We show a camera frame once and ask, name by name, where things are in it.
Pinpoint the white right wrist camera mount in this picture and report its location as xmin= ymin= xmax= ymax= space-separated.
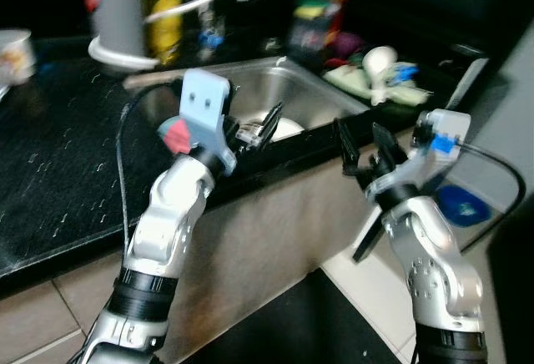
xmin=367 ymin=109 xmax=470 ymax=202

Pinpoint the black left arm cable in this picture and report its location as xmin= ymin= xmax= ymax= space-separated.
xmin=115 ymin=80 xmax=189 ymax=252

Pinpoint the yellow dish soap bottle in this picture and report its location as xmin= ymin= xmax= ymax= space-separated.
xmin=144 ymin=0 xmax=186 ymax=66

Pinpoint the small steel bowl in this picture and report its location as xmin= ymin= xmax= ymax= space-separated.
xmin=236 ymin=116 xmax=305 ymax=146

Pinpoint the teal plate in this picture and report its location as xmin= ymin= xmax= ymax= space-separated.
xmin=157 ymin=114 xmax=183 ymax=131

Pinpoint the white hose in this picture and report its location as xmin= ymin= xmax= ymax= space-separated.
xmin=88 ymin=0 xmax=272 ymax=71

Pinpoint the grey counter cabinet front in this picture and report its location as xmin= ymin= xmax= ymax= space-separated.
xmin=0 ymin=122 xmax=468 ymax=364

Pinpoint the blue cable clip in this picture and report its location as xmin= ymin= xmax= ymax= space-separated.
xmin=431 ymin=132 xmax=457 ymax=153

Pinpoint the pink plate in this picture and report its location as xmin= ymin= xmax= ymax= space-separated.
xmin=163 ymin=118 xmax=195 ymax=156

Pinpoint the pale green cloth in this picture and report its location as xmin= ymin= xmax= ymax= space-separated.
xmin=324 ymin=62 xmax=435 ymax=108

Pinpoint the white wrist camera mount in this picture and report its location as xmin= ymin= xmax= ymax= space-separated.
xmin=179 ymin=68 xmax=239 ymax=173
xmin=367 ymin=109 xmax=470 ymax=202

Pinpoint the purple cup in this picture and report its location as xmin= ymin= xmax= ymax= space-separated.
xmin=330 ymin=32 xmax=364 ymax=60

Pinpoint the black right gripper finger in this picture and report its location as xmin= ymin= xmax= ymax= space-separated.
xmin=335 ymin=117 xmax=361 ymax=174
xmin=370 ymin=122 xmax=403 ymax=173

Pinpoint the clear plastic sponge container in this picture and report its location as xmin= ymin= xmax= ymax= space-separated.
xmin=288 ymin=0 xmax=335 ymax=68

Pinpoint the grey cylindrical flask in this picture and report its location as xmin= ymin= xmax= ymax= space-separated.
xmin=79 ymin=0 xmax=149 ymax=68

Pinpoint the steel faucet with blue clip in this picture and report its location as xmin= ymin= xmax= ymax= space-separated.
xmin=196 ymin=1 xmax=228 ymax=60

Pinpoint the white printed mug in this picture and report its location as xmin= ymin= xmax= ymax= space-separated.
xmin=0 ymin=28 xmax=36 ymax=85

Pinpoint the stainless steel sink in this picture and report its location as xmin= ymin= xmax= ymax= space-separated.
xmin=123 ymin=53 xmax=370 ymax=158

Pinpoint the black floor mat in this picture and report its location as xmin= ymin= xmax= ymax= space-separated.
xmin=179 ymin=268 xmax=418 ymax=364

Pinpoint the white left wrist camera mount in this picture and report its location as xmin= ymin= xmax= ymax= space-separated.
xmin=179 ymin=68 xmax=239 ymax=173

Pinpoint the blue plastic basin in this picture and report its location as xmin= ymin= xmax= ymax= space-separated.
xmin=436 ymin=185 xmax=491 ymax=227

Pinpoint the small blue plastic item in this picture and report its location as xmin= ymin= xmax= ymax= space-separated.
xmin=392 ymin=62 xmax=418 ymax=83

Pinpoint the white rice spoon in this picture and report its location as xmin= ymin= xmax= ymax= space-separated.
xmin=363 ymin=45 xmax=397 ymax=106

